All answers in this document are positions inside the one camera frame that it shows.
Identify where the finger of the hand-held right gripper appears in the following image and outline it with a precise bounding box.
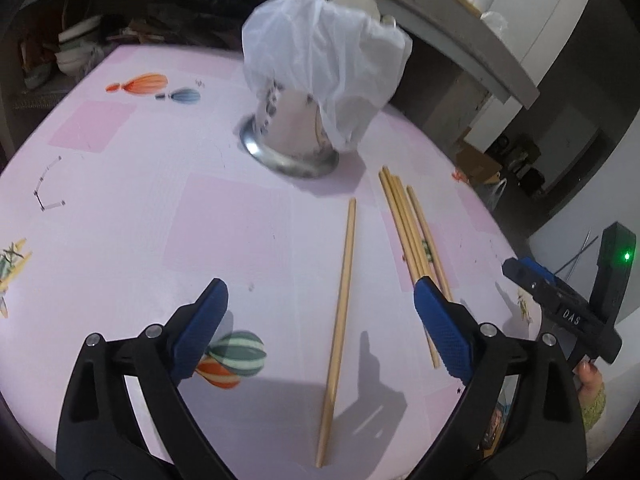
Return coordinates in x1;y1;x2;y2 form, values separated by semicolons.
502;257;561;302

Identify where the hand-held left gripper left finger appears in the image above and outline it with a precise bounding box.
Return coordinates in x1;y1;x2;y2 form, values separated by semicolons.
56;277;231;480

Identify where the cardboard box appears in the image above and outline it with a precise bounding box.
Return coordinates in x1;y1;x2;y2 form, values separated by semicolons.
455;140;503;186

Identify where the stack of white bowls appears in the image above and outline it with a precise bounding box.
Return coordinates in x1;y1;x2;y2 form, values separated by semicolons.
55;15;108;76

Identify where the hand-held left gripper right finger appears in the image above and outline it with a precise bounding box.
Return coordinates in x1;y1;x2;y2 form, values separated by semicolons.
414;276;588;480

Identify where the clear plastic bag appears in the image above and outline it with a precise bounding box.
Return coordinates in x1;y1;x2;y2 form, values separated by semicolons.
480;10;511;36
487;177;508;208

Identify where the person's right hand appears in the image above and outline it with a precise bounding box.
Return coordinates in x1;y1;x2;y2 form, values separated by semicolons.
572;362;603;396

